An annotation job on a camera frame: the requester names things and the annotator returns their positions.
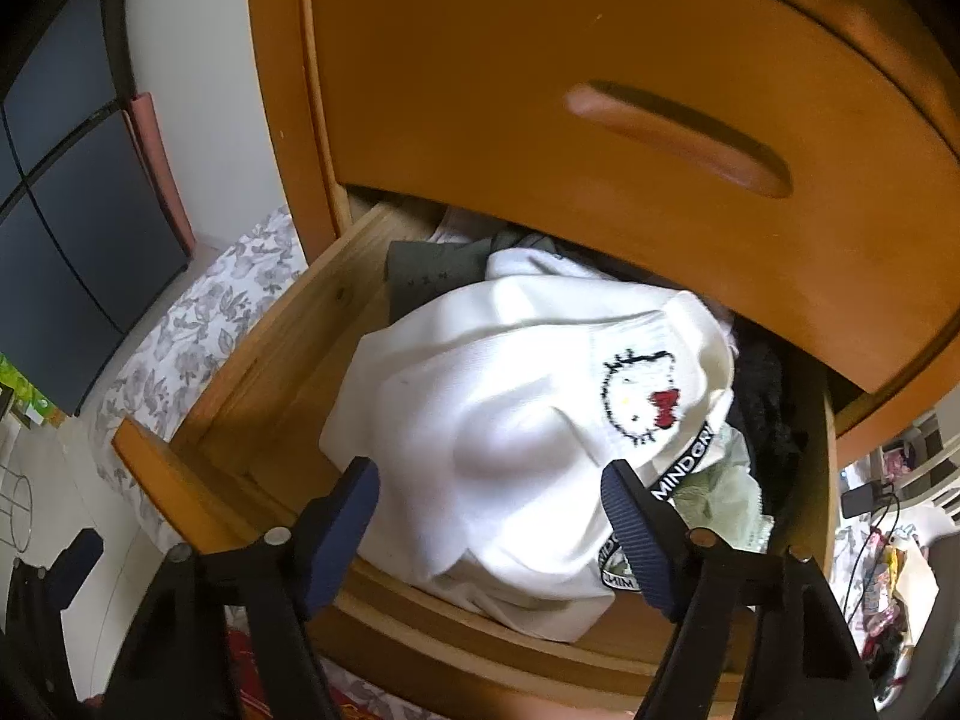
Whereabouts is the red printed blanket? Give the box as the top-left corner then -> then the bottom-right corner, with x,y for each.
223,626 -> 263,720

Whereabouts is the wooden nightstand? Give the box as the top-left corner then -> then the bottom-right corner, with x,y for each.
246,0 -> 960,466

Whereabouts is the grey sock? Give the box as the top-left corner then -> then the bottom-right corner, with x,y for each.
386,229 -> 575,316

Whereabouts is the white cat print sock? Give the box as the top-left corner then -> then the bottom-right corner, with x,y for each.
321,247 -> 737,643

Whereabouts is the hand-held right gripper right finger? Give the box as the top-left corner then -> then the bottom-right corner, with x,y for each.
601,457 -> 878,720

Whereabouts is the green packet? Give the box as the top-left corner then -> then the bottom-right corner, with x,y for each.
0,352 -> 59,428

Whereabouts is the black lace underwear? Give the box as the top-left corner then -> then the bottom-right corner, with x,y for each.
724,330 -> 807,533

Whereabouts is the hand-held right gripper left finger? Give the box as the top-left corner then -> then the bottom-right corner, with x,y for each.
101,456 -> 382,720

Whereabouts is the colourful clutter pile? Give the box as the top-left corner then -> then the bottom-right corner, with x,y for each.
840,525 -> 938,691

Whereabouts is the black charger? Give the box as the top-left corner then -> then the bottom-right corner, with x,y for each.
840,484 -> 884,520

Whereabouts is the wire stand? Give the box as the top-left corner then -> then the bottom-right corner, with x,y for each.
0,465 -> 37,550

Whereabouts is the floral bedsheet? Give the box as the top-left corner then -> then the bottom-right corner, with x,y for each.
90,206 -> 310,541

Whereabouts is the white sock with black band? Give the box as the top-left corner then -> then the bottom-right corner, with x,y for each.
596,420 -> 740,597

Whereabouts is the pale green cloth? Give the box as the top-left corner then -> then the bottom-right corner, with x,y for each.
671,431 -> 773,552

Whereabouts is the white cutout rack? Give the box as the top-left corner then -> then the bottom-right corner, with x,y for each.
885,409 -> 960,511

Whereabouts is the pale pink cloth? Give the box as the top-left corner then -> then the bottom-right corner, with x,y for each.
431,206 -> 500,247

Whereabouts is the dark object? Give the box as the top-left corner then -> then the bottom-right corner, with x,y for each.
0,529 -> 106,706

